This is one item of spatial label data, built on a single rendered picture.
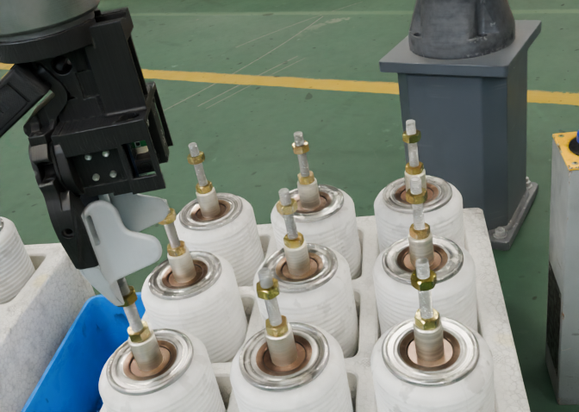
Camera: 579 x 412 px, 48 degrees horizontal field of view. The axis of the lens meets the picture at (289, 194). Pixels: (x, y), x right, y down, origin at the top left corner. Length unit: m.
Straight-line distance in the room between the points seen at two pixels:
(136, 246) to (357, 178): 0.84
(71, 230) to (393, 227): 0.36
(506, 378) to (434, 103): 0.48
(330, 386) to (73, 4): 0.33
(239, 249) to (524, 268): 0.46
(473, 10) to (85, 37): 0.63
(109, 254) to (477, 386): 0.29
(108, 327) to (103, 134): 0.55
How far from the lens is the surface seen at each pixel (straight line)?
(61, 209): 0.46
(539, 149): 1.34
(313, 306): 0.62
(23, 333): 0.86
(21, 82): 0.45
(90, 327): 0.93
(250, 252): 0.76
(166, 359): 0.59
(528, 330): 0.93
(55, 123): 0.46
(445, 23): 0.95
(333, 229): 0.71
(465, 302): 0.63
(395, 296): 0.61
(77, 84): 0.45
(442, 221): 0.70
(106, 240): 0.49
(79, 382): 0.91
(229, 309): 0.67
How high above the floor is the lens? 0.63
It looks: 30 degrees down
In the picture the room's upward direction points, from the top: 11 degrees counter-clockwise
